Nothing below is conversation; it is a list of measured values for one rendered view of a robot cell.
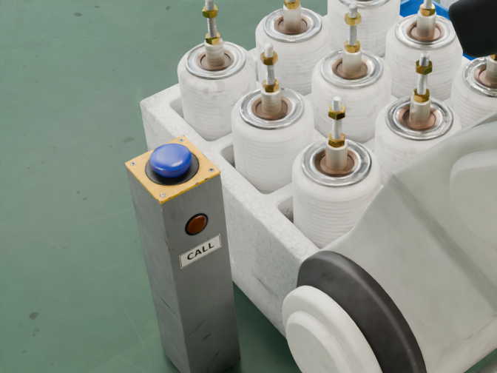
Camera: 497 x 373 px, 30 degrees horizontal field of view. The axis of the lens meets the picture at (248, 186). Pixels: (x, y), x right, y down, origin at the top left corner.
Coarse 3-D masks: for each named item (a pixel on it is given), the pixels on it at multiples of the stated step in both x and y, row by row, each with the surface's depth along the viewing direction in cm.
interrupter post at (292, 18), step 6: (300, 6) 116; (288, 12) 116; (294, 12) 116; (300, 12) 116; (288, 18) 116; (294, 18) 116; (300, 18) 117; (288, 24) 117; (294, 24) 117; (300, 24) 118
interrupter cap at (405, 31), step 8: (408, 16) 117; (416, 16) 118; (440, 16) 117; (400, 24) 116; (408, 24) 116; (416, 24) 117; (440, 24) 116; (448, 24) 116; (400, 32) 115; (408, 32) 115; (440, 32) 115; (448, 32) 115; (400, 40) 114; (408, 40) 114; (416, 40) 114; (424, 40) 114; (432, 40) 114; (440, 40) 114; (448, 40) 113; (416, 48) 113; (424, 48) 113; (432, 48) 113; (440, 48) 113
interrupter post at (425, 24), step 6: (420, 18) 113; (426, 18) 113; (432, 18) 113; (420, 24) 114; (426, 24) 113; (432, 24) 114; (420, 30) 114; (426, 30) 114; (432, 30) 114; (420, 36) 115; (426, 36) 115
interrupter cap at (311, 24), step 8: (304, 8) 120; (272, 16) 120; (280, 16) 119; (304, 16) 119; (312, 16) 119; (264, 24) 118; (272, 24) 118; (280, 24) 119; (304, 24) 118; (312, 24) 118; (320, 24) 117; (272, 32) 117; (280, 32) 117; (288, 32) 117; (296, 32) 117; (304, 32) 117; (312, 32) 116; (280, 40) 116; (288, 40) 115; (296, 40) 115; (304, 40) 116
